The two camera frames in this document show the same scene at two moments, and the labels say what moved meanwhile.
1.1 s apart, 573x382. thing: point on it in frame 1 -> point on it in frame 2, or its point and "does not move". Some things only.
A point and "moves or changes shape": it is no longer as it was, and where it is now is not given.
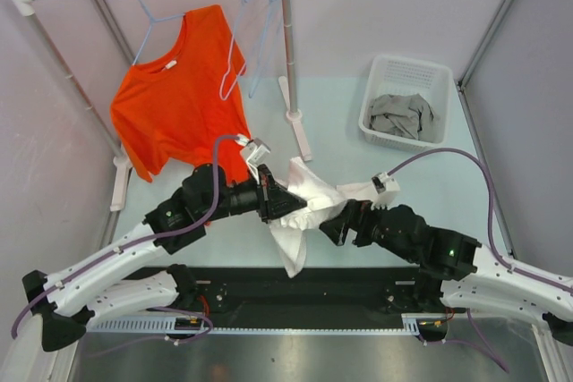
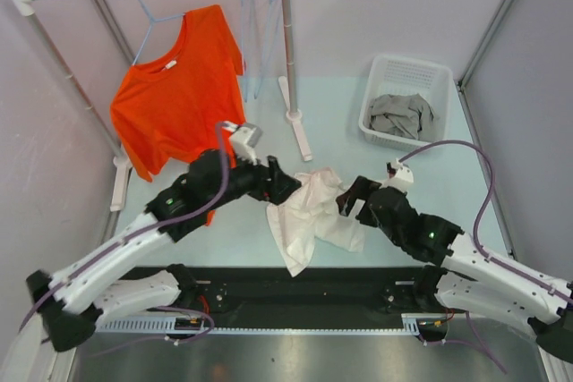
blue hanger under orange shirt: x=152 y=20 does not move
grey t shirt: x=409 y=115 does not move
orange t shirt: x=170 y=114 does not move
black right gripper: x=360 y=213 -> x=359 y=190
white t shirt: x=322 y=198 moves or changes shape
